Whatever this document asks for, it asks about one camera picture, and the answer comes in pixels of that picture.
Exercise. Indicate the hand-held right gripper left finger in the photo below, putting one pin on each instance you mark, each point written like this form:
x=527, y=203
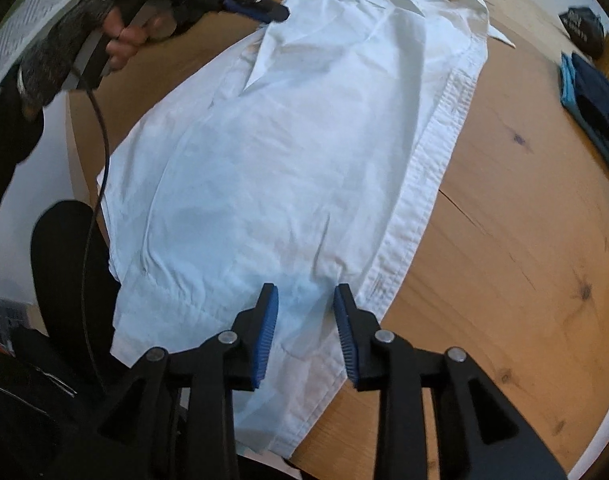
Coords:
x=265, y=340

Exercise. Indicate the white button-up shirt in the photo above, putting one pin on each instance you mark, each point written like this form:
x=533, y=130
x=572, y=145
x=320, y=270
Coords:
x=294, y=160

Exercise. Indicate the folded navy shirt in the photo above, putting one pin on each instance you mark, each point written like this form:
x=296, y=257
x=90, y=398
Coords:
x=604, y=105

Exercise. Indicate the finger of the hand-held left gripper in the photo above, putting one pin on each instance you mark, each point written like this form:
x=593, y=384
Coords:
x=254, y=9

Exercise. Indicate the person's left forearm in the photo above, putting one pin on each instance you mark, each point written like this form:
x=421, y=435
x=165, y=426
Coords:
x=9, y=150

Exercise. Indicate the person's left hand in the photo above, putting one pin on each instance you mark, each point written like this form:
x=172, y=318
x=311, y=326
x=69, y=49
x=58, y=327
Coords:
x=59, y=50

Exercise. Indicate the person's black jacket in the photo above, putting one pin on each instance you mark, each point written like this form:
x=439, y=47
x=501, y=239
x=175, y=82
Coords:
x=29, y=410

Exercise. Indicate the folded blue garment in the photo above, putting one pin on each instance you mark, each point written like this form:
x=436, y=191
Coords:
x=569, y=95

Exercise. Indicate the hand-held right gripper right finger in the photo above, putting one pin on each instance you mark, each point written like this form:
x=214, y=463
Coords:
x=345, y=340

